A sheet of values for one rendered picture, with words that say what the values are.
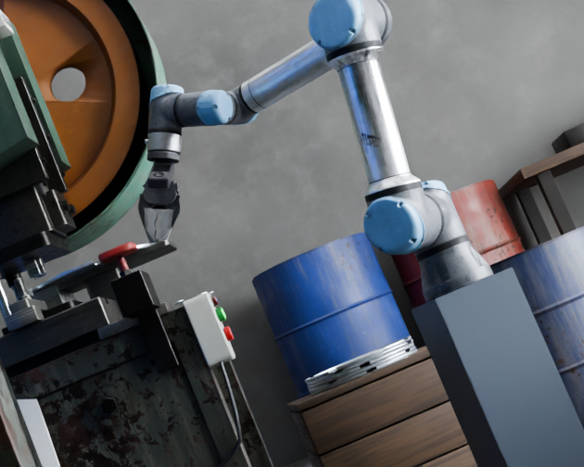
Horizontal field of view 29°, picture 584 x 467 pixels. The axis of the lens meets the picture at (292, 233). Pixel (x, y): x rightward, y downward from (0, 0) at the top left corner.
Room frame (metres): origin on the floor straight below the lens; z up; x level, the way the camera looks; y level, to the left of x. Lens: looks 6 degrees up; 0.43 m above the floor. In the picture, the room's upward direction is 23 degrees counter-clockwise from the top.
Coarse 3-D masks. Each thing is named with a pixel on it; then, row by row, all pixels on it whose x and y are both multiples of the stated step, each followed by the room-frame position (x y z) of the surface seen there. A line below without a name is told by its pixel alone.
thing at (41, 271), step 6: (36, 258) 2.42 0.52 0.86; (24, 264) 2.41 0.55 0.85; (30, 264) 2.41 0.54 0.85; (36, 264) 2.41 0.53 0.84; (42, 264) 2.42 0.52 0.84; (30, 270) 2.41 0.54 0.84; (36, 270) 2.41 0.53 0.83; (42, 270) 2.42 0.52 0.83; (30, 276) 2.41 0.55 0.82; (36, 276) 2.45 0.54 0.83; (42, 276) 2.45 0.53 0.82
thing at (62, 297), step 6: (48, 288) 2.36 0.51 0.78; (54, 288) 2.36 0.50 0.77; (36, 294) 2.36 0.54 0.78; (42, 294) 2.36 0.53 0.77; (48, 294) 2.36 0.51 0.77; (54, 294) 2.36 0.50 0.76; (60, 294) 2.37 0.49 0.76; (66, 294) 2.43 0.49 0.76; (72, 294) 2.49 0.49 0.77; (18, 300) 2.36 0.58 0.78; (42, 300) 2.36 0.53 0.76; (48, 300) 2.36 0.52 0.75; (54, 300) 2.36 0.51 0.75; (60, 300) 2.36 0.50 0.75; (66, 300) 2.40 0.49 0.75; (48, 306) 2.36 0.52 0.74; (54, 306) 2.36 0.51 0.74
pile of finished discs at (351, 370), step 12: (408, 336) 2.95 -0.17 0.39; (384, 348) 2.79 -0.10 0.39; (396, 348) 2.81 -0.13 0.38; (408, 348) 2.98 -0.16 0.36; (360, 360) 2.78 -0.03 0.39; (372, 360) 2.78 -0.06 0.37; (384, 360) 2.79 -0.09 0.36; (396, 360) 2.80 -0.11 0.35; (324, 372) 2.81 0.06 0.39; (336, 372) 2.90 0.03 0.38; (348, 372) 2.78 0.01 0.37; (360, 372) 2.78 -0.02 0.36; (312, 384) 2.86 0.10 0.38; (324, 384) 2.82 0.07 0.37; (336, 384) 2.80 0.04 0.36
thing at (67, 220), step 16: (32, 192) 2.36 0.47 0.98; (48, 192) 2.38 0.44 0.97; (0, 208) 2.36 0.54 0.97; (16, 208) 2.36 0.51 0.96; (32, 208) 2.36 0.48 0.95; (48, 208) 2.38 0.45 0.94; (64, 208) 2.39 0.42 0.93; (0, 224) 2.36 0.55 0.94; (16, 224) 2.36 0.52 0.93; (32, 224) 2.36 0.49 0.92; (48, 224) 2.36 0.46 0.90; (64, 224) 2.38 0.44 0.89; (0, 240) 2.36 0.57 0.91; (16, 240) 2.36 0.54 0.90
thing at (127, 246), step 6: (120, 246) 2.07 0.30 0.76; (126, 246) 2.07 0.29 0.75; (132, 246) 2.08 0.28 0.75; (108, 252) 2.07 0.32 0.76; (114, 252) 2.07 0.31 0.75; (120, 252) 2.07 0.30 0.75; (126, 252) 2.09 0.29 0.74; (132, 252) 2.12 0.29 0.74; (102, 258) 2.07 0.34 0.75; (108, 258) 2.07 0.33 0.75; (114, 258) 2.09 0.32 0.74; (120, 258) 2.10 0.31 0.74; (120, 264) 2.10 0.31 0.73; (126, 264) 2.10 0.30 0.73
